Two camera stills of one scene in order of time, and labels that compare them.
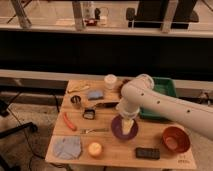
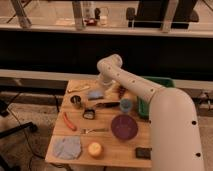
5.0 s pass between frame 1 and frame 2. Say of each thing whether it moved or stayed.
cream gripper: moved
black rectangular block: stayed
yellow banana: stayed
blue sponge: stayed
